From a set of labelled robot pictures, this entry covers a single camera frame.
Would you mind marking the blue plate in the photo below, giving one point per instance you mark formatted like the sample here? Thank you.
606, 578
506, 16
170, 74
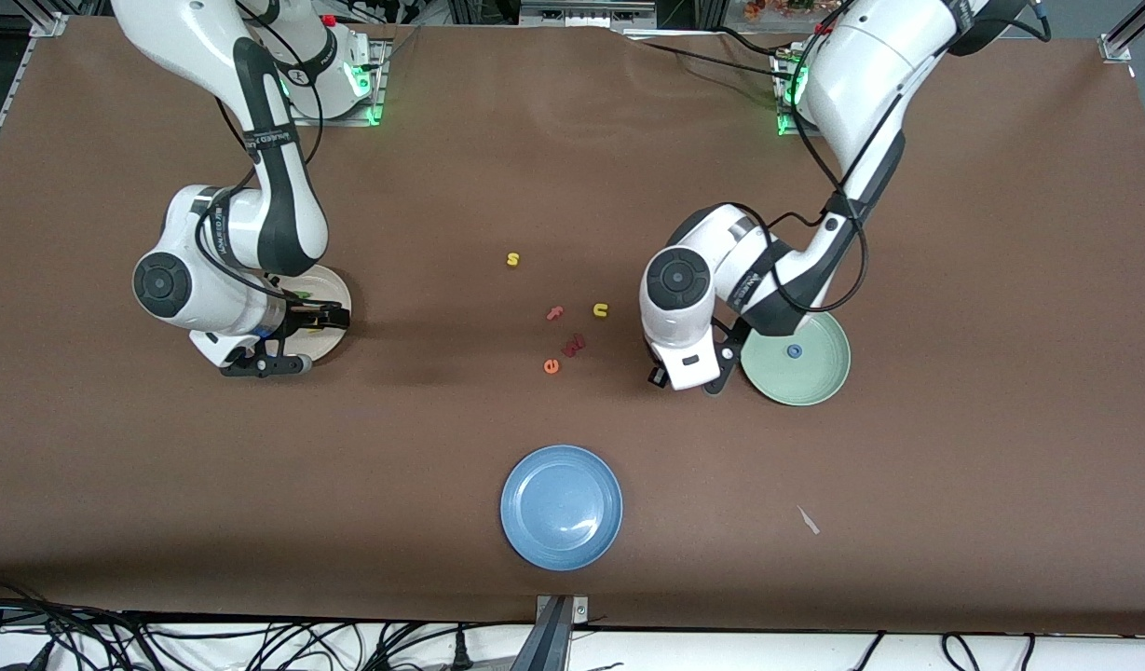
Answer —
561, 508

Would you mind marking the black power plug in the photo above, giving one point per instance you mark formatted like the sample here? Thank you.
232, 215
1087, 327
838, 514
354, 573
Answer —
460, 652

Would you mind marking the green plate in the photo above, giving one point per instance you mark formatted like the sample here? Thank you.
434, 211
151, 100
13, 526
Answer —
805, 382

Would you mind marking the brown paper table cover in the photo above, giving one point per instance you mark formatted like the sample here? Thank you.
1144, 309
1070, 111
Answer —
162, 466

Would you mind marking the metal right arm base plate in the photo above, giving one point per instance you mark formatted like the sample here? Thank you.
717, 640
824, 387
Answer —
372, 112

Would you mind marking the orange decoration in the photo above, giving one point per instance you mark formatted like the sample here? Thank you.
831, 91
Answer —
777, 7

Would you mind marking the dark grey camera post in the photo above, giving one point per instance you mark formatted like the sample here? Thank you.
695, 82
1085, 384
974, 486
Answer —
546, 643

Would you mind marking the white paper scrap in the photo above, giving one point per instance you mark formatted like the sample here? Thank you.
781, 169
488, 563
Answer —
808, 520

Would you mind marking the silver metal frame piece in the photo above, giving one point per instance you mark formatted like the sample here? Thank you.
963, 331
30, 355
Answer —
586, 13

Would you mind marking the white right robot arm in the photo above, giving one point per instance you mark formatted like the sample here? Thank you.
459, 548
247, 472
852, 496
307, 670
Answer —
181, 37

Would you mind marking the dark red letter w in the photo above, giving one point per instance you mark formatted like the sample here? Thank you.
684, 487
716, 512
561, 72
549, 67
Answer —
572, 346

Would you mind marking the beige brown plate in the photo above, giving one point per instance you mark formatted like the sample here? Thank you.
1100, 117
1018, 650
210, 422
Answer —
337, 284

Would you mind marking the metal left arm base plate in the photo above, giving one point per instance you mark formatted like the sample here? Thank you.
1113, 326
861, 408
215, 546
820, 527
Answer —
788, 126

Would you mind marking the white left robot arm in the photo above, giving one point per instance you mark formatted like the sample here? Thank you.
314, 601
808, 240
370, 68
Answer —
870, 75

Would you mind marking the silver table edge bracket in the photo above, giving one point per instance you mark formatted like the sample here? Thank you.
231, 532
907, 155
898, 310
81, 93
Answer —
579, 608

